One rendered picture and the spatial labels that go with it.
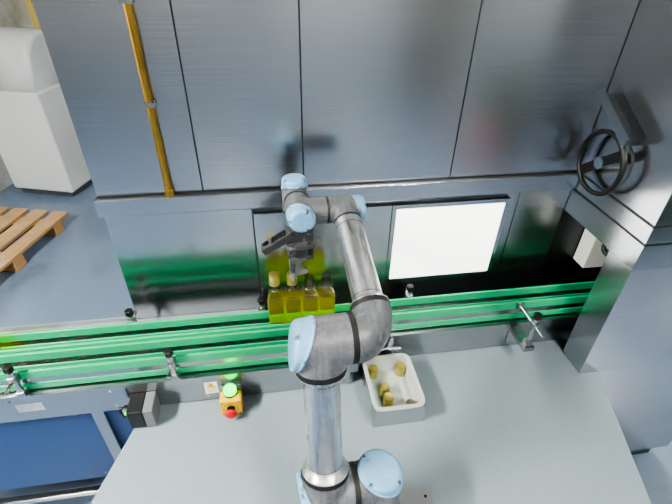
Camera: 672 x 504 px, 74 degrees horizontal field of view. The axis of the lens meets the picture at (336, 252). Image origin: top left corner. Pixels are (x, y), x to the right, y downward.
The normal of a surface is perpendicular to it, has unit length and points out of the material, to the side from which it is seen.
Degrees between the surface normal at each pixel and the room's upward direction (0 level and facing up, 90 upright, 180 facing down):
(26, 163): 90
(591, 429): 0
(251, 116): 90
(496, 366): 0
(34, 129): 90
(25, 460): 90
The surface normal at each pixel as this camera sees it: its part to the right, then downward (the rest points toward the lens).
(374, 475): 0.16, -0.82
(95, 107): 0.15, 0.58
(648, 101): -0.99, 0.07
